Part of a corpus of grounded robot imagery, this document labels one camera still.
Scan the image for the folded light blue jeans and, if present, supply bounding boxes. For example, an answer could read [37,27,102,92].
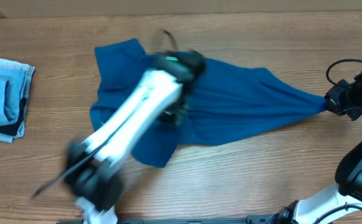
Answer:
[0,58,35,143]

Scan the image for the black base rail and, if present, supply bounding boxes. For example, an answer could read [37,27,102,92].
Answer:
[55,214,281,224]

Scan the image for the folded black garment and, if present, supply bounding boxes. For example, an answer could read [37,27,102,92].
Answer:
[0,97,27,136]

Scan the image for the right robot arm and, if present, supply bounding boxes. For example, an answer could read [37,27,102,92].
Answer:
[266,71,362,224]

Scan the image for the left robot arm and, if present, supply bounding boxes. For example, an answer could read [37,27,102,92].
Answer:
[60,50,205,223]

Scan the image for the dark blue t-shirt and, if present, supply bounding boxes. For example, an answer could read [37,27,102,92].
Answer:
[90,39,325,168]

